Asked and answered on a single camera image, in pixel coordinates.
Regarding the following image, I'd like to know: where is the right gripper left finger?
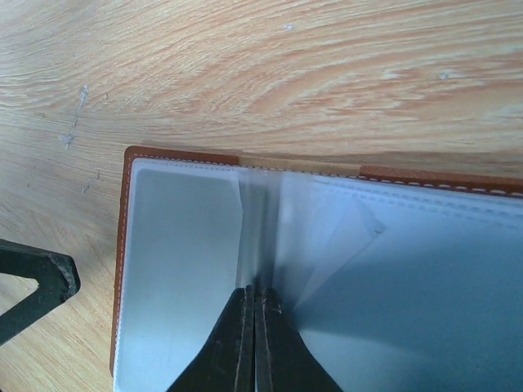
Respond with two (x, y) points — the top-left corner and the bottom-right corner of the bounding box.
(168, 285), (255, 392)

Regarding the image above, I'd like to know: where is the brown leather card holder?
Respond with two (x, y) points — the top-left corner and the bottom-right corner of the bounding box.
(110, 146), (522, 391)

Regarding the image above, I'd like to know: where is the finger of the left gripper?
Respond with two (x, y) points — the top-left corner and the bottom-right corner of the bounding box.
(1, 239), (78, 344)

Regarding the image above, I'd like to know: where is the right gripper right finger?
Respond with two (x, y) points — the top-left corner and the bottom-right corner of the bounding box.
(254, 287), (341, 392)

